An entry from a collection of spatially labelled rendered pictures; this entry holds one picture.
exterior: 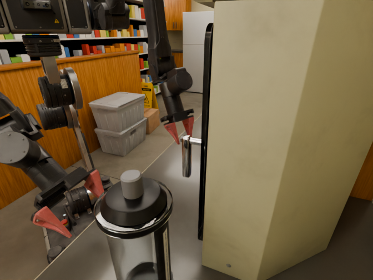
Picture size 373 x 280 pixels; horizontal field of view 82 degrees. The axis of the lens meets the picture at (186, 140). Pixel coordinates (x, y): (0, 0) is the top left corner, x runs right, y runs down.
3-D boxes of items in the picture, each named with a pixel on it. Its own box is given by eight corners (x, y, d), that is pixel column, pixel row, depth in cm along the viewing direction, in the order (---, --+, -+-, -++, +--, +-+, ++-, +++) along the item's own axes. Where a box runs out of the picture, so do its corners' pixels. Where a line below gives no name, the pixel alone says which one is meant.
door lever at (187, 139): (205, 184, 41) (208, 177, 43) (207, 140, 37) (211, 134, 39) (179, 178, 43) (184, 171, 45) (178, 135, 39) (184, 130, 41)
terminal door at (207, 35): (231, 167, 69) (247, 27, 51) (201, 245, 44) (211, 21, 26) (229, 166, 69) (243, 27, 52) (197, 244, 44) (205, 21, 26)
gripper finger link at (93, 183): (119, 191, 49) (91, 161, 49) (94, 214, 43) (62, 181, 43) (110, 201, 53) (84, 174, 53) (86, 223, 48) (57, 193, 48)
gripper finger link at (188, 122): (200, 138, 70) (192, 110, 69) (180, 144, 68) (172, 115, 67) (192, 139, 76) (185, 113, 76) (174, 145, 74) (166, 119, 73)
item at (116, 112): (148, 117, 298) (146, 94, 283) (120, 134, 247) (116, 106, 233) (123, 113, 312) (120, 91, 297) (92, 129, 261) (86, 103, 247)
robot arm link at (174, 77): (169, 63, 74) (147, 66, 69) (187, 48, 64) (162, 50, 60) (180, 96, 75) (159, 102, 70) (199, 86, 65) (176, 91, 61)
